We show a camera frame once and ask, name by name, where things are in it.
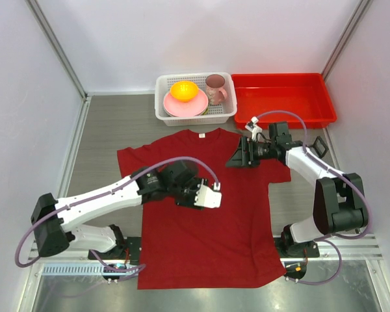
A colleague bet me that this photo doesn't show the aluminium front rail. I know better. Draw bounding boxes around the aluminium front rail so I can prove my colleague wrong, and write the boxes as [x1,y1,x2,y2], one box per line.
[32,235,383,280]

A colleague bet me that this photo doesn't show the orange plastic bowl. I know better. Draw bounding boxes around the orange plastic bowl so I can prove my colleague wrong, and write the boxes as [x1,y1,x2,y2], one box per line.
[170,81,199,102]

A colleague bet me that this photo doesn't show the pink floral mug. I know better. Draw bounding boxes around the pink floral mug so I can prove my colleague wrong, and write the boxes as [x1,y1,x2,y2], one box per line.
[205,74,228,105]

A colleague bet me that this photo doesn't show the red plastic tray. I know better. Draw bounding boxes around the red plastic tray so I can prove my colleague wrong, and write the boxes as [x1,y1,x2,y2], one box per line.
[231,73,337,129]

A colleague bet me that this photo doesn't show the white perforated plastic basket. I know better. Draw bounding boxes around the white perforated plastic basket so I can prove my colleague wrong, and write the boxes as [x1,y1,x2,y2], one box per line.
[155,72,237,126]

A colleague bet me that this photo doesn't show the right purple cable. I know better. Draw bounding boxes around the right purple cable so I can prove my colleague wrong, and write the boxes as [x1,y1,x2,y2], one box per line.
[246,110,374,286]

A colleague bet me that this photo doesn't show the purple cable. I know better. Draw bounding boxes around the purple cable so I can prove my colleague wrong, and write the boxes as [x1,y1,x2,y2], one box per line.
[14,156,220,282]
[246,110,374,286]

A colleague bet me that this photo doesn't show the red t-shirt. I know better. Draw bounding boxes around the red t-shirt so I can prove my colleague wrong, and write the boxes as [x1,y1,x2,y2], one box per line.
[117,128,291,290]

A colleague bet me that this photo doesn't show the black brooch box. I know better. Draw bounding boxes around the black brooch box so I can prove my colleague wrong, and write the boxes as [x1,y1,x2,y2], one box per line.
[311,136,329,159]

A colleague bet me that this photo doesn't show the green plate under pink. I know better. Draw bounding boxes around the green plate under pink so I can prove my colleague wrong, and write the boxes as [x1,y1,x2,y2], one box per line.
[199,106,209,116]

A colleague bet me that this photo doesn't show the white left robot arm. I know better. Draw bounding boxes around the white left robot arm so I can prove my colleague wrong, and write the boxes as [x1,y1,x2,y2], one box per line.
[29,160,208,259]

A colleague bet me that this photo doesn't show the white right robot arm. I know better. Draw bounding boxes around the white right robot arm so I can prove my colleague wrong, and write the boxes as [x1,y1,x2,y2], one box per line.
[226,121,369,257]

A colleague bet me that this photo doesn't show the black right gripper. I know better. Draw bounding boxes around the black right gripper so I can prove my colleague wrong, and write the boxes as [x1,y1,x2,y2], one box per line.
[226,135,277,168]

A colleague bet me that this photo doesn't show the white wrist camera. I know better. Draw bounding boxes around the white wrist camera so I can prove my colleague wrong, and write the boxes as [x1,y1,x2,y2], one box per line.
[194,183,222,209]
[244,116,263,142]

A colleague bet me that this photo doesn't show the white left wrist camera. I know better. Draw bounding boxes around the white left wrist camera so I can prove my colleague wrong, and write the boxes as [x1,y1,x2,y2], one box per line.
[194,183,222,209]

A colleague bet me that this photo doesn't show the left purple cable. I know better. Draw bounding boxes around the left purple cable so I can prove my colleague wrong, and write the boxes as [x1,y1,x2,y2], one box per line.
[14,156,220,282]

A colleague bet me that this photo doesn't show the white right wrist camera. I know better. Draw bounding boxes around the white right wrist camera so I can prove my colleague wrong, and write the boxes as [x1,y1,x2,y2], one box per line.
[244,116,263,142]

